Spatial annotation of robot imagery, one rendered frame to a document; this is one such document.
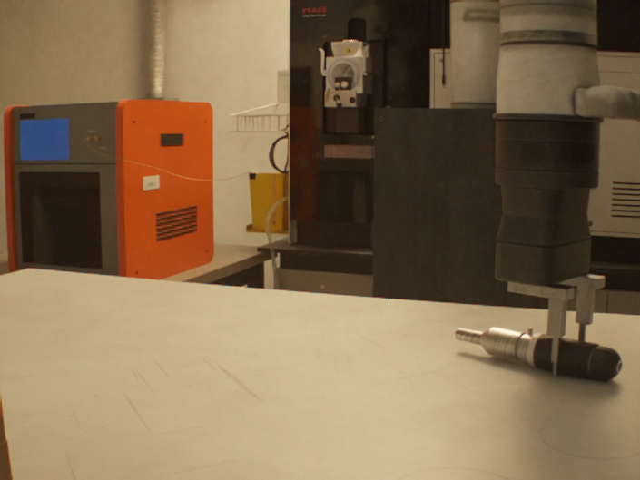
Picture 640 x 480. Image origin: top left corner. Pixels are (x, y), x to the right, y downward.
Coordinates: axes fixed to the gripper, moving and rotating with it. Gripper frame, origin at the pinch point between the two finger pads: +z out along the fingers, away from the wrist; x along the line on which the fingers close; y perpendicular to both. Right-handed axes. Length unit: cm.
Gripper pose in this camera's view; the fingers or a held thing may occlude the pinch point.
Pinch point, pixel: (566, 367)
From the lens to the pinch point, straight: 59.3
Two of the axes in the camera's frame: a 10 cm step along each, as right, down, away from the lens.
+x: -6.9, 1.1, -7.1
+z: 0.0, 9.9, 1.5
